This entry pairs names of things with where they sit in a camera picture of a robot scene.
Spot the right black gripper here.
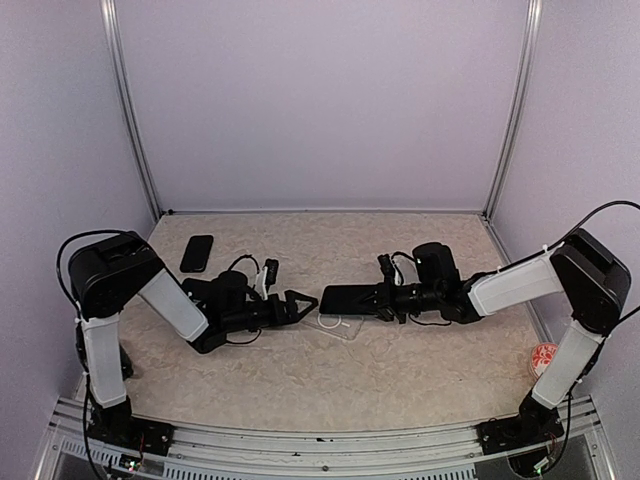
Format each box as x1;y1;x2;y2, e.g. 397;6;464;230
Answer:
353;274;442;323

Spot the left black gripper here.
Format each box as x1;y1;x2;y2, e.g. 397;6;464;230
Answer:
224;290;318;333

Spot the black phone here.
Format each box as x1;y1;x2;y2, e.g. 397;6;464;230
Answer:
182;278;212;302
319;285;376;315
179;235;214;273

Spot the clear phone case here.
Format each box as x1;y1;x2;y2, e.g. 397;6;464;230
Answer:
301;312;365;341

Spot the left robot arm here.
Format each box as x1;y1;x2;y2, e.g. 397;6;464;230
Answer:
66;229;319;445

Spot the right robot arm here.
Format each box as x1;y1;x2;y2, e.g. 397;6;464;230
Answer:
337;228;632;444

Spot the red white patterned bowl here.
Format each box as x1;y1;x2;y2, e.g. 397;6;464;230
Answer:
529;342;558;379

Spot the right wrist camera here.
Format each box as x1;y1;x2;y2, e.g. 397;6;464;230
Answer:
377;254;403;286

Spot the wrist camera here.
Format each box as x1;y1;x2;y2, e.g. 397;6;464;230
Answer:
255;259;279;300
377;254;403;286

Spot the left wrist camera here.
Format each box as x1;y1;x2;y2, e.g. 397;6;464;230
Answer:
255;259;279;300

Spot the right camera cable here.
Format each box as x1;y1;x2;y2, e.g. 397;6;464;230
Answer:
392;200;640;321

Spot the front aluminium rail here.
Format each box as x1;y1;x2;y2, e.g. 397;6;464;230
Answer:
30;401;616;479

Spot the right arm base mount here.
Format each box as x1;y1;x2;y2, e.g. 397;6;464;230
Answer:
476;392;565;455

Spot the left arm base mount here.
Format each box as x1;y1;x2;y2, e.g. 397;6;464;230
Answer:
87;395;175;457

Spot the right aluminium frame post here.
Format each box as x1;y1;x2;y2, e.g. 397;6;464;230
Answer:
483;0;543;223

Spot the aluminium frame post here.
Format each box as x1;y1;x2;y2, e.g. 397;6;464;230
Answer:
100;0;163;222
483;0;543;223

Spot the left aluminium frame post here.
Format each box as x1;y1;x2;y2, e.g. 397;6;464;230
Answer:
100;0;163;222

